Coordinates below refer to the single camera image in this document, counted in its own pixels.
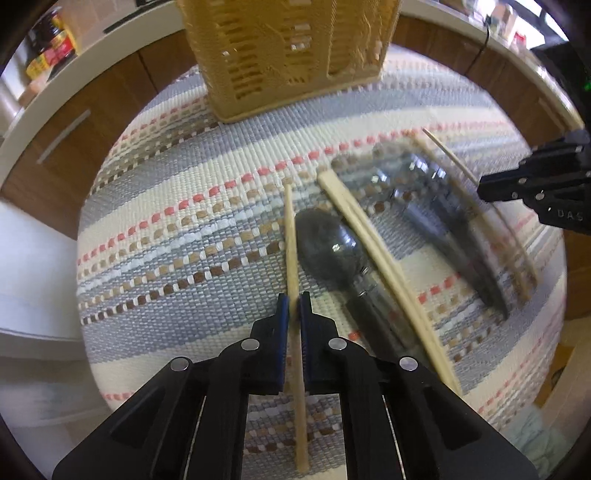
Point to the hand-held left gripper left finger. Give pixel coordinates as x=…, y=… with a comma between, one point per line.
x=280, y=341

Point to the brown wooden base cabinet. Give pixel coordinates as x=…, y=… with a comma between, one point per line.
x=92, y=120

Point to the cardboard box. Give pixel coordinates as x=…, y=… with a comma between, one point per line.
x=556, y=369

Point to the yellow plastic utensil basket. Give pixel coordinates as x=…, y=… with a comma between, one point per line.
x=258, y=69

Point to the white kitchen countertop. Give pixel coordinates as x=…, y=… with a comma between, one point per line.
x=92, y=53

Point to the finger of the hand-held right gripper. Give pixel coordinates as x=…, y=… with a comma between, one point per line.
x=503, y=184

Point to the striped woven table mat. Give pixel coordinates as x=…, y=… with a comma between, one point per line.
x=184, y=258

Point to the wooden chopstick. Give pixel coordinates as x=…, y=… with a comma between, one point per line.
x=363, y=230
x=448, y=154
x=501, y=251
x=372, y=230
x=291, y=258

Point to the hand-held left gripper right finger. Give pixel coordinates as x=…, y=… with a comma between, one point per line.
x=306, y=341

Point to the slim dark sauce bottle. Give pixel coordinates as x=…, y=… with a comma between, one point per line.
x=38, y=64

